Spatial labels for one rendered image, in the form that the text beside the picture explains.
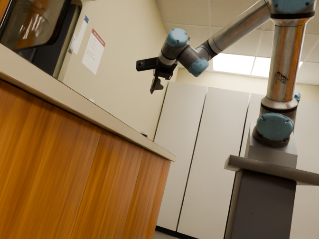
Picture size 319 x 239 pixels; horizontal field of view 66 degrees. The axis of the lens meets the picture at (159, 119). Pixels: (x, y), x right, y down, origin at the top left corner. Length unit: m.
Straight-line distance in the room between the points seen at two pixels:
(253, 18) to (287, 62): 0.22
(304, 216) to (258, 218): 2.67
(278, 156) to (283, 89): 0.33
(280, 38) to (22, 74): 0.69
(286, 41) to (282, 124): 0.26
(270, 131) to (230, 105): 2.81
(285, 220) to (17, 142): 0.91
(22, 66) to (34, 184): 0.26
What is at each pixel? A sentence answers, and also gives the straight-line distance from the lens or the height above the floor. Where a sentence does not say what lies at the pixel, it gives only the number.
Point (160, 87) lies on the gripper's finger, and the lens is 1.17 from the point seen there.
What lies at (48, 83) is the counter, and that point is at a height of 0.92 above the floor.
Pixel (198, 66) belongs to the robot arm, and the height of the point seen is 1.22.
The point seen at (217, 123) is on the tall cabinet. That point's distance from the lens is 3.66.
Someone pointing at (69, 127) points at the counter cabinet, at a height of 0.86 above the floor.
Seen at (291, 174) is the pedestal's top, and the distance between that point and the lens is 1.02.
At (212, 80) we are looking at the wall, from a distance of 4.36.
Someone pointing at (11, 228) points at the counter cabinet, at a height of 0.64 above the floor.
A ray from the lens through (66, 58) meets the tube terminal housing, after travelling 1.03.
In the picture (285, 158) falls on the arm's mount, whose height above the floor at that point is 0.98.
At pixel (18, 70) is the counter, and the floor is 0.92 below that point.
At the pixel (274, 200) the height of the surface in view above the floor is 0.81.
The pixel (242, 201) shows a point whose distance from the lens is 1.05.
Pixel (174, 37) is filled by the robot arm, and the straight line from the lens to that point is 0.95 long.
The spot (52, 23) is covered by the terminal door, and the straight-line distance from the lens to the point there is 0.53.
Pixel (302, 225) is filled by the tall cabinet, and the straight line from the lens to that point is 3.72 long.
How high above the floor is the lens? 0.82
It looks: 11 degrees up
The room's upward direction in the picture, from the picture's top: 14 degrees clockwise
